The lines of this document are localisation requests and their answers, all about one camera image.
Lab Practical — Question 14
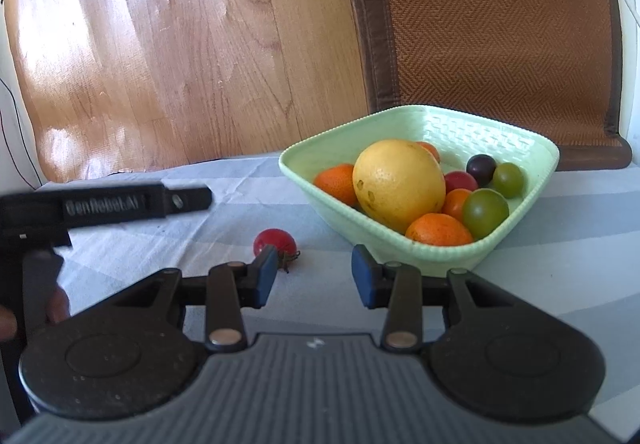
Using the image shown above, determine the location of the orange tomato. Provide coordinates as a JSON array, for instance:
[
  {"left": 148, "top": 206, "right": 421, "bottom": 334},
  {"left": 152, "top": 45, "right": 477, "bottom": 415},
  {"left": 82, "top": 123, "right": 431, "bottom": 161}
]
[
  {"left": 416, "top": 141, "right": 441, "bottom": 164},
  {"left": 441, "top": 188, "right": 473, "bottom": 222}
]

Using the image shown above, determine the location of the light green plastic basket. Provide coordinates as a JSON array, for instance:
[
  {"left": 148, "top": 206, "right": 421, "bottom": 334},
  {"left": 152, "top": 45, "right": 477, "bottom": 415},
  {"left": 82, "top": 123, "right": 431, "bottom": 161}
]
[{"left": 278, "top": 105, "right": 560, "bottom": 272}]

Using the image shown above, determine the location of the green tomato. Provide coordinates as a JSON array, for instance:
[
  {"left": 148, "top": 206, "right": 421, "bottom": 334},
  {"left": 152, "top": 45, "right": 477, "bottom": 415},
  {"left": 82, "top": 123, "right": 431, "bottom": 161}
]
[
  {"left": 492, "top": 162, "right": 525, "bottom": 199},
  {"left": 462, "top": 189, "right": 510, "bottom": 240}
]

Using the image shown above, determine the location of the dark purple tomato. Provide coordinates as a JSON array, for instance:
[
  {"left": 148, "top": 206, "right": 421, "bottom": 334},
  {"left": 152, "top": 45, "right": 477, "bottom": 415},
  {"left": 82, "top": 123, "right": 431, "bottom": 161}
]
[{"left": 466, "top": 154, "right": 497, "bottom": 187}]

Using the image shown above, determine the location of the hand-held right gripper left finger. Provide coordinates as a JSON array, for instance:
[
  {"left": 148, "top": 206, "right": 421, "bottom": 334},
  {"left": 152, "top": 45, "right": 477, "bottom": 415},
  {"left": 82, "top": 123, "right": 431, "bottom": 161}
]
[{"left": 100, "top": 247, "right": 278, "bottom": 352}]

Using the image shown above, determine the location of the small red tomato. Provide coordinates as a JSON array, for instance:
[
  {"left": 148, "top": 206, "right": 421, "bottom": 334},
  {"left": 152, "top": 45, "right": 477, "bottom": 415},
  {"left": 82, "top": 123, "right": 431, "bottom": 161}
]
[{"left": 444, "top": 171, "right": 479, "bottom": 194}]

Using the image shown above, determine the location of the thin black cable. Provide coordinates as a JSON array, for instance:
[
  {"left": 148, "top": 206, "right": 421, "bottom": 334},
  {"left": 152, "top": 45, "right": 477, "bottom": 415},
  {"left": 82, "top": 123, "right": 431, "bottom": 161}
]
[{"left": 0, "top": 78, "right": 37, "bottom": 190}]

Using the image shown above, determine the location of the wooden panel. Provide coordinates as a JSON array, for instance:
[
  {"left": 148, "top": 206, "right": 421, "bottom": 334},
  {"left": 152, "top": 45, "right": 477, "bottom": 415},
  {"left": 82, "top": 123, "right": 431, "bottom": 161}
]
[{"left": 2, "top": 0, "right": 371, "bottom": 182}]

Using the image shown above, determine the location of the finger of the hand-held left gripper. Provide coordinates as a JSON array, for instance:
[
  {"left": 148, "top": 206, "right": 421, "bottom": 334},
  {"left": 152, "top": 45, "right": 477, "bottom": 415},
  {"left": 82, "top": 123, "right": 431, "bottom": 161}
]
[{"left": 161, "top": 183, "right": 214, "bottom": 216}]

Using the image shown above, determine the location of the person's left hand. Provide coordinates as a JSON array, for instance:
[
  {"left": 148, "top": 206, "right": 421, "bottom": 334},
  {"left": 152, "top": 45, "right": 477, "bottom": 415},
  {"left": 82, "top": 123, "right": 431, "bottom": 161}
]
[{"left": 0, "top": 287, "right": 71, "bottom": 342}]

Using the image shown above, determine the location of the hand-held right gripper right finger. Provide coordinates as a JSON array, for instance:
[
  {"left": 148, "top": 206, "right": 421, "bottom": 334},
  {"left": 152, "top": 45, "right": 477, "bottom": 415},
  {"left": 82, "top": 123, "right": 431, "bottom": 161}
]
[{"left": 351, "top": 245, "right": 531, "bottom": 352}]

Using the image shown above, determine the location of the brown woven chair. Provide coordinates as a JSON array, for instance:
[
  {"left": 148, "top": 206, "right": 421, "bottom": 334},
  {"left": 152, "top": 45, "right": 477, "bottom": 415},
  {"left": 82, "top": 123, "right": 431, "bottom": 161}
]
[{"left": 337, "top": 0, "right": 633, "bottom": 172}]

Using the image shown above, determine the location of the mandarin orange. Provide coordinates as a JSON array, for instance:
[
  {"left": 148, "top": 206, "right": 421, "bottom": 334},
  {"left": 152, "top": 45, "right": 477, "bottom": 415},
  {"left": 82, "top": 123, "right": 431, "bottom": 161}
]
[
  {"left": 313, "top": 163, "right": 358, "bottom": 206},
  {"left": 405, "top": 213, "right": 474, "bottom": 246}
]

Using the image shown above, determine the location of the white door frame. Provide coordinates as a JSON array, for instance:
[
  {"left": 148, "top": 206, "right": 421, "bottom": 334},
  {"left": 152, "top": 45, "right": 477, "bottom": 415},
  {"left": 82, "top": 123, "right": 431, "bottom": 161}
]
[{"left": 585, "top": 0, "right": 640, "bottom": 137}]

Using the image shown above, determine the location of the yellow grapefruit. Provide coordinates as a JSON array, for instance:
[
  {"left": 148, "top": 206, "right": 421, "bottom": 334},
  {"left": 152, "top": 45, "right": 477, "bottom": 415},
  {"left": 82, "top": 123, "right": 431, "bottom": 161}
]
[{"left": 352, "top": 139, "right": 447, "bottom": 235}]

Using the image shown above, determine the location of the large red tomato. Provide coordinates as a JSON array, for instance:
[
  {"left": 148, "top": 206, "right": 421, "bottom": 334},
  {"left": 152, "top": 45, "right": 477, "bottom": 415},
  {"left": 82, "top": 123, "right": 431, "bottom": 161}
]
[{"left": 253, "top": 228, "right": 301, "bottom": 273}]

